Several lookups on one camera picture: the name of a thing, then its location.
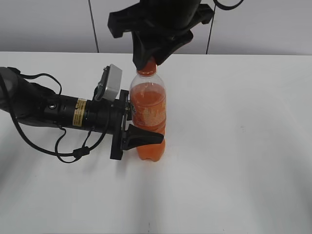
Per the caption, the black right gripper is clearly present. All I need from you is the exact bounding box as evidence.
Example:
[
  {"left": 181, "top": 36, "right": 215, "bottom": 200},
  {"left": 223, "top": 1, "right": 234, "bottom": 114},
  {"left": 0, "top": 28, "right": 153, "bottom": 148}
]
[{"left": 108, "top": 0, "right": 214, "bottom": 70}]

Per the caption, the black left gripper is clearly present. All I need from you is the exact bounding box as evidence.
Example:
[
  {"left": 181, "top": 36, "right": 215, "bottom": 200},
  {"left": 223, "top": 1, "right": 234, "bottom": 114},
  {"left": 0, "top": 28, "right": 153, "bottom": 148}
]
[{"left": 110, "top": 90, "right": 164, "bottom": 160}]

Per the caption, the orange bottle cap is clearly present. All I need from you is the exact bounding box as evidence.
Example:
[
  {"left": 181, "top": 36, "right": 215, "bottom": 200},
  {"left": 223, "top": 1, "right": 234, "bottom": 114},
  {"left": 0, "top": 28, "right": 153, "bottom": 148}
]
[{"left": 137, "top": 58, "right": 157, "bottom": 77}]

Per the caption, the orange soda plastic bottle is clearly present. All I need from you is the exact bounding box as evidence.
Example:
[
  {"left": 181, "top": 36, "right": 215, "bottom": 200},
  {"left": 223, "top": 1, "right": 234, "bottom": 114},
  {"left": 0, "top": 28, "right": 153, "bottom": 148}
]
[{"left": 129, "top": 58, "right": 167, "bottom": 162}]

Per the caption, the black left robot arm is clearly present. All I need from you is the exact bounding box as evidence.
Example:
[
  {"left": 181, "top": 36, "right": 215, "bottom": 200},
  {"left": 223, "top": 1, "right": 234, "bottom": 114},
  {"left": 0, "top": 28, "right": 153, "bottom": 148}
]
[{"left": 0, "top": 65, "right": 164, "bottom": 161}]

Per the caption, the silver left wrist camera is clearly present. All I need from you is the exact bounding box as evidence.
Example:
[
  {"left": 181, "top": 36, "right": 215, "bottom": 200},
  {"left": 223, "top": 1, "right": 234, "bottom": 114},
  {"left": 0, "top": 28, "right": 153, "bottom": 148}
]
[{"left": 94, "top": 64, "right": 122, "bottom": 101}]

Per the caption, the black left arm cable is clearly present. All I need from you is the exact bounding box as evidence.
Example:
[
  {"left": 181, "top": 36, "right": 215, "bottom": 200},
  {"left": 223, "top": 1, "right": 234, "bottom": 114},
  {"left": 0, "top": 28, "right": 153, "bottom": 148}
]
[{"left": 0, "top": 68, "right": 108, "bottom": 163}]

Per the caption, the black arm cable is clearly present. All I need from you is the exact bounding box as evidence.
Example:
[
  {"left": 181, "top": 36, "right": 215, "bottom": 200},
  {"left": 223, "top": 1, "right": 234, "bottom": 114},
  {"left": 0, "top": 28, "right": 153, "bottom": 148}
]
[
  {"left": 213, "top": 0, "right": 244, "bottom": 11},
  {"left": 0, "top": 68, "right": 108, "bottom": 163}
]

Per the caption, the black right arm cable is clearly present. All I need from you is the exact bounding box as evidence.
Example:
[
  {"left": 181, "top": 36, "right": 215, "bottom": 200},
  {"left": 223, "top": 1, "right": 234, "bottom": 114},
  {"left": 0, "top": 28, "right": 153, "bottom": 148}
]
[{"left": 213, "top": 0, "right": 244, "bottom": 11}]

